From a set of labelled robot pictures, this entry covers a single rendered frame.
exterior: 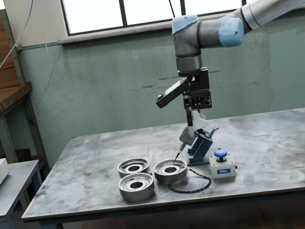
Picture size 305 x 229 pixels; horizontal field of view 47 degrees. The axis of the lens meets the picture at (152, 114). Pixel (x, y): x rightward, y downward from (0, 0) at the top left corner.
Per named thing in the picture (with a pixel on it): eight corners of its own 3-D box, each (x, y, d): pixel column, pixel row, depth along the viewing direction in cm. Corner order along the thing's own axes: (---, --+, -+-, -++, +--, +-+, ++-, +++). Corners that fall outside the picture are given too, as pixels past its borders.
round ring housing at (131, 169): (113, 182, 112) (111, 171, 111) (128, 167, 121) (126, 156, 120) (142, 186, 108) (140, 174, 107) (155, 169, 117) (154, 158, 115)
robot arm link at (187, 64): (175, 59, 97) (174, 54, 105) (177, 75, 99) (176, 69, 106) (202, 55, 97) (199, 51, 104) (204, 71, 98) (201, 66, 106)
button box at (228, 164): (213, 179, 105) (211, 165, 104) (209, 168, 112) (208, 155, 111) (239, 176, 105) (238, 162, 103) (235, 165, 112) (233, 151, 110)
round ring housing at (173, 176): (158, 189, 105) (156, 177, 103) (153, 173, 114) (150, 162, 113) (192, 182, 106) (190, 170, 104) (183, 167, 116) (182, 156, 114)
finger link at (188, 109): (193, 127, 102) (189, 98, 100) (188, 127, 102) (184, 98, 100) (192, 122, 107) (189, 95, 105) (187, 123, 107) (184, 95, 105)
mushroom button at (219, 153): (216, 169, 106) (214, 154, 104) (214, 163, 110) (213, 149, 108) (229, 167, 106) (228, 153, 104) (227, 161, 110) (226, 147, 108)
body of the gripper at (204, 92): (212, 110, 102) (208, 70, 98) (183, 113, 102) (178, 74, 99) (209, 102, 109) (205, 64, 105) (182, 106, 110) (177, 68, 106)
